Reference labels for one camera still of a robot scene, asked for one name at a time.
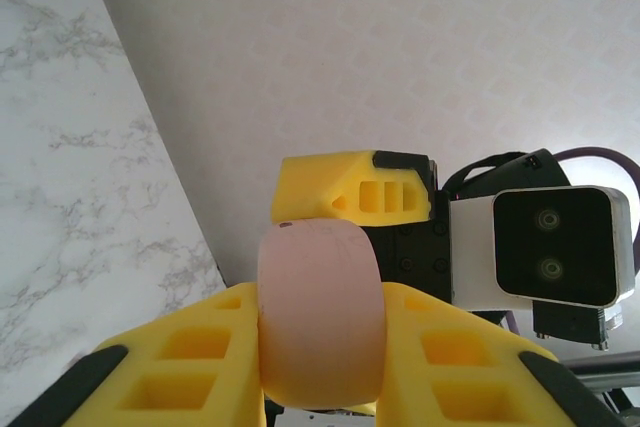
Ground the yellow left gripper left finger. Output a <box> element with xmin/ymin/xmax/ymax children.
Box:
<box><xmin>9</xmin><ymin>281</ymin><xmax>267</xmax><ymax>427</ymax></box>

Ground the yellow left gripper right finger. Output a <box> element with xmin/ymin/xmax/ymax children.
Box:
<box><xmin>373</xmin><ymin>280</ymin><xmax>629</xmax><ymax>427</ymax></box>

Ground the pink earbud charging case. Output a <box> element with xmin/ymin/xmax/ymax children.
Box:
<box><xmin>255</xmin><ymin>219</ymin><xmax>387</xmax><ymax>411</ymax></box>

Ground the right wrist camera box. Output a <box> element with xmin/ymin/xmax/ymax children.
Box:
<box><xmin>448</xmin><ymin>185</ymin><xmax>636</xmax><ymax>348</ymax></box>

